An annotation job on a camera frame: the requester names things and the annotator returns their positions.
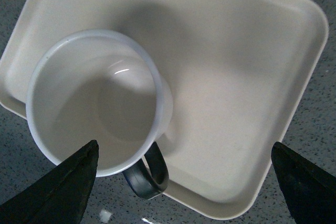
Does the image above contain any right gripper dark blue left finger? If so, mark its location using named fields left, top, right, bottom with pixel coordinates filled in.
left=1, top=140, right=99, bottom=223

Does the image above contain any right gripper dark blue right finger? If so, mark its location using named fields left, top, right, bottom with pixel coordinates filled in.
left=271, top=142, right=335, bottom=223

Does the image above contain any white mug black handle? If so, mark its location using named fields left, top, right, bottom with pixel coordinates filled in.
left=26, top=29, right=173, bottom=199

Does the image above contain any beige rectangular tray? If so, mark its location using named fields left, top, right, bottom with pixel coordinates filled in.
left=1, top=0, right=329, bottom=220

